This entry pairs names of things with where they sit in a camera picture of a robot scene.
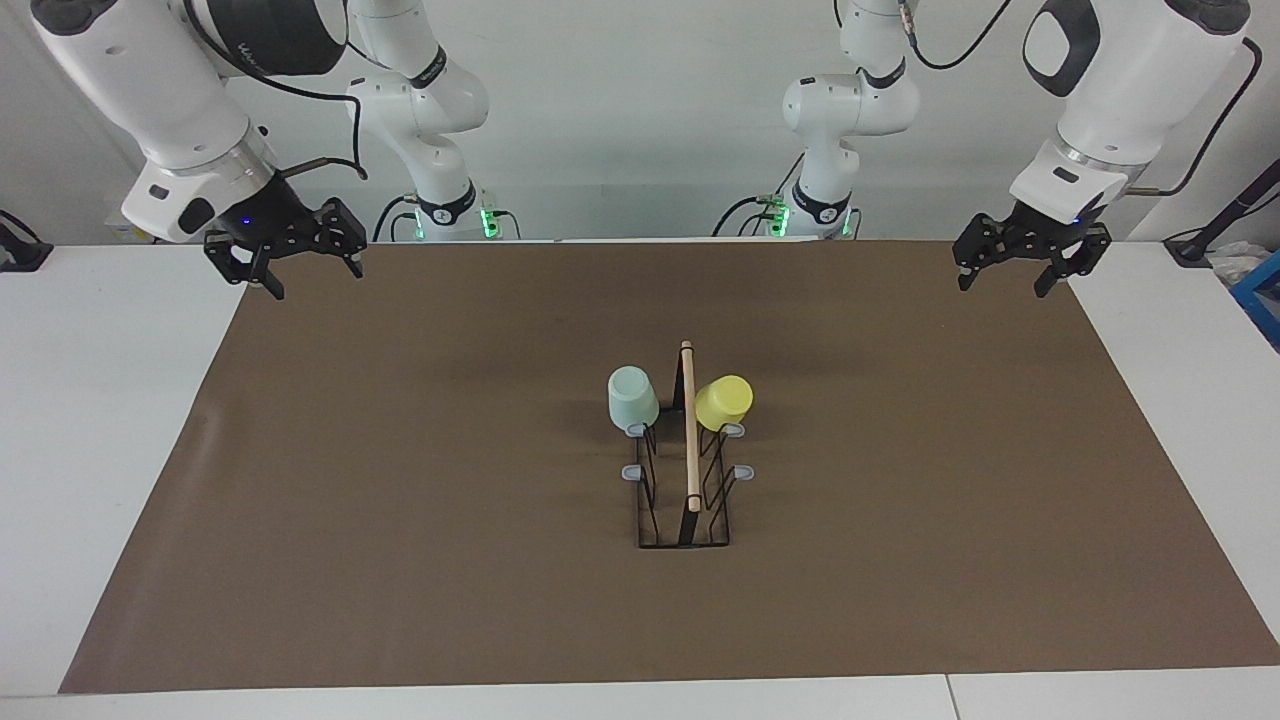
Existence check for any blue box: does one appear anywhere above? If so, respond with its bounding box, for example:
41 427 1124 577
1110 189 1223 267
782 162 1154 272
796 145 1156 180
1232 250 1280 351

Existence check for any clear plastic bag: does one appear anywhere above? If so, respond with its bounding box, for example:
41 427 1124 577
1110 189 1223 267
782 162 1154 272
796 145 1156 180
1208 240 1267 287

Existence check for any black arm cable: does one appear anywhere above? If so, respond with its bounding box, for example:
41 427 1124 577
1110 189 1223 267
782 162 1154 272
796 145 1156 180
898 0 1263 198
185 0 370 183

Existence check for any brown table mat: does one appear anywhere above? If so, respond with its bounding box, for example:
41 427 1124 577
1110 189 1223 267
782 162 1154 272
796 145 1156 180
58 240 1280 694

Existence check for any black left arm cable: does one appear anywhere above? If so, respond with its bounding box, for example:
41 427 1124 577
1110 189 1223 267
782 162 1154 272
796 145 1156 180
898 0 1263 198

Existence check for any yellow plastic cup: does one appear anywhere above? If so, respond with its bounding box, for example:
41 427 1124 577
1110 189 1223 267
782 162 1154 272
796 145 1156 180
695 375 754 434

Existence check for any black base power cable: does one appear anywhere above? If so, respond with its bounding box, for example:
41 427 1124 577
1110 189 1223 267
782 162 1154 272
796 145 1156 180
711 148 807 239

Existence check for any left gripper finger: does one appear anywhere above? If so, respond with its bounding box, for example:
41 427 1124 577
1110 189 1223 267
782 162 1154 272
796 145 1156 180
1033 222 1114 300
952 212 1011 294

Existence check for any black desk clamp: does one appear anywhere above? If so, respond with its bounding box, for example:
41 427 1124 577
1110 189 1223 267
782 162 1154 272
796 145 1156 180
0 210 54 273

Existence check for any white cardboard box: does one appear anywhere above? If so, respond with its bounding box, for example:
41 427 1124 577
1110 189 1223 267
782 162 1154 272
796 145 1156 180
105 195 151 244

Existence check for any pale green plastic cup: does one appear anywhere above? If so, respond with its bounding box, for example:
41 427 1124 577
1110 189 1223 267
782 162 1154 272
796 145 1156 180
608 365 662 435

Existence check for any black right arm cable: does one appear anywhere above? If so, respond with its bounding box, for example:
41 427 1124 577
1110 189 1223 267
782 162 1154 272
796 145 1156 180
185 0 370 183

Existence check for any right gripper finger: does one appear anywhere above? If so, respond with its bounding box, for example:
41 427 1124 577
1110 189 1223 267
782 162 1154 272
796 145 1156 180
315 196 367 282
203 230 289 302

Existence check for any black wire rack wooden handle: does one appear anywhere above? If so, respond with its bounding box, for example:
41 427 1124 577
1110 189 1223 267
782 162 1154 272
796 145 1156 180
622 340 756 550

